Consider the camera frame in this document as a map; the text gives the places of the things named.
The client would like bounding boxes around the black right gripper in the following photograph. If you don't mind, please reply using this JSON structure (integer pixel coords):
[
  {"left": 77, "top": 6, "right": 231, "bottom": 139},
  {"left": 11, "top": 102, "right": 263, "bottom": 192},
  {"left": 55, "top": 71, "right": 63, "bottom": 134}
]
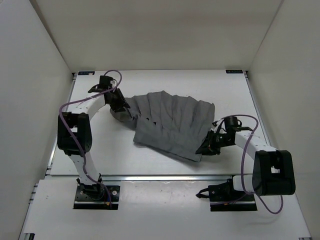
[{"left": 195, "top": 129, "right": 234, "bottom": 156}]

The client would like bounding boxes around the grey pleated skirt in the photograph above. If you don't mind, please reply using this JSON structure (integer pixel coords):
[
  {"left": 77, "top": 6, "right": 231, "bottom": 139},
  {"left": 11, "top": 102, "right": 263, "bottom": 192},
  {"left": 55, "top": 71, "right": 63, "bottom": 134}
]
[{"left": 110, "top": 91, "right": 216, "bottom": 162}]

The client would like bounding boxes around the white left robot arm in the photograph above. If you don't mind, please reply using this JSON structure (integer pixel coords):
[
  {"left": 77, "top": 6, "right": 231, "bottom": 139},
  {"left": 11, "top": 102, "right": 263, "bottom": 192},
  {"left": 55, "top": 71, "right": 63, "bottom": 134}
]
[{"left": 57, "top": 88, "right": 128, "bottom": 205}]

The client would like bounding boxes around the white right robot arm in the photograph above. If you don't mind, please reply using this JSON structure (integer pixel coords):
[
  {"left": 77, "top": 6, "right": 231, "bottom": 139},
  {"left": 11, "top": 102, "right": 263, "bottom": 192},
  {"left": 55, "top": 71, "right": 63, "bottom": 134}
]
[{"left": 114, "top": 95, "right": 296, "bottom": 200}]

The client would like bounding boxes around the left corner label sticker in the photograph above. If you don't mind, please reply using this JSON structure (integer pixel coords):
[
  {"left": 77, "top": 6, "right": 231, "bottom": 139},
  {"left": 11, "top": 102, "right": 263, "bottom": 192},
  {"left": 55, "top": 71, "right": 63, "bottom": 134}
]
[{"left": 78, "top": 71, "right": 95, "bottom": 76}]

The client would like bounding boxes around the dark corner label sticker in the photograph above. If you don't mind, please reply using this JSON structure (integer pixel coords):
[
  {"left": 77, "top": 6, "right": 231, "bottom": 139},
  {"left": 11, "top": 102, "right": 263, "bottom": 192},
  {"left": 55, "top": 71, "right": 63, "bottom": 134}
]
[{"left": 225, "top": 69, "right": 243, "bottom": 74}]

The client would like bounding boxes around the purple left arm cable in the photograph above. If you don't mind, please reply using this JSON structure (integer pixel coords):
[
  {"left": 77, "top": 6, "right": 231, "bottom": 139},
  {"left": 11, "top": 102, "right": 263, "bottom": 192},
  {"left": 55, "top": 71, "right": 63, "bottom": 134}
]
[{"left": 58, "top": 69, "right": 123, "bottom": 203}]

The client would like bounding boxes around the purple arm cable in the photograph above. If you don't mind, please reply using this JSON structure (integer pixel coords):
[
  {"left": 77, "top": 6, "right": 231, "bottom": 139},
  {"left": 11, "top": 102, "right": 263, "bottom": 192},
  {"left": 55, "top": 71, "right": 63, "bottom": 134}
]
[
  {"left": 209, "top": 114, "right": 285, "bottom": 215},
  {"left": 58, "top": 69, "right": 123, "bottom": 203}
]

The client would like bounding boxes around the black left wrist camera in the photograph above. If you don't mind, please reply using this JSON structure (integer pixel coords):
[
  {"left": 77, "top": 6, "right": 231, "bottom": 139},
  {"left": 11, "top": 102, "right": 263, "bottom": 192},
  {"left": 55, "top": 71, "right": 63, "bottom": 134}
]
[{"left": 88, "top": 75, "right": 118, "bottom": 93}]

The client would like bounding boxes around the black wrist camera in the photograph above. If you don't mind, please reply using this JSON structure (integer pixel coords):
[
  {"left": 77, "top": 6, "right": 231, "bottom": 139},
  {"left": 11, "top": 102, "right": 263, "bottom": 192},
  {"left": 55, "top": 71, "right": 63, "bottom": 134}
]
[
  {"left": 211, "top": 116, "right": 252, "bottom": 134},
  {"left": 88, "top": 75, "right": 118, "bottom": 93}
]

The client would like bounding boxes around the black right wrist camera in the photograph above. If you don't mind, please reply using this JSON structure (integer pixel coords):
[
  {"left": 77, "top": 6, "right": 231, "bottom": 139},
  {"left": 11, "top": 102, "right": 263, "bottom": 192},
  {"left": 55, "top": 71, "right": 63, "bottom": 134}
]
[{"left": 211, "top": 116, "right": 252, "bottom": 134}]

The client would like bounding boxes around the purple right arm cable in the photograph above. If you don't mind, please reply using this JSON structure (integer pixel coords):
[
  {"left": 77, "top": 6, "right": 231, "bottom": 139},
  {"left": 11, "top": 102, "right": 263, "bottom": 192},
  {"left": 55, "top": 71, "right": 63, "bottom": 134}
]
[{"left": 209, "top": 114, "right": 285, "bottom": 215}]

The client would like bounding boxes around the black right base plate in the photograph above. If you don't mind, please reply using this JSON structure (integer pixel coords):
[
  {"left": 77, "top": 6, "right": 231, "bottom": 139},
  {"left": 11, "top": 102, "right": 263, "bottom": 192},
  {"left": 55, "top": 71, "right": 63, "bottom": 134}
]
[{"left": 208, "top": 182, "right": 258, "bottom": 212}]

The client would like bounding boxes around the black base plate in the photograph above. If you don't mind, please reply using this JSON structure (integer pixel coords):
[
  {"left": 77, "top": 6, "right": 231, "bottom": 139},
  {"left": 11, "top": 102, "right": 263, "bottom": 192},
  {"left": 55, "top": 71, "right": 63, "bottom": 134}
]
[
  {"left": 73, "top": 185, "right": 121, "bottom": 210},
  {"left": 208, "top": 182, "right": 258, "bottom": 212}
]

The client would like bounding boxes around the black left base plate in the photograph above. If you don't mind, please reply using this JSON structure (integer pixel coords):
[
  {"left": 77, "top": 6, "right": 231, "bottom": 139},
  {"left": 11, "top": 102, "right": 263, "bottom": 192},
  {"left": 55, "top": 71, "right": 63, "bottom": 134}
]
[{"left": 73, "top": 185, "right": 121, "bottom": 210}]

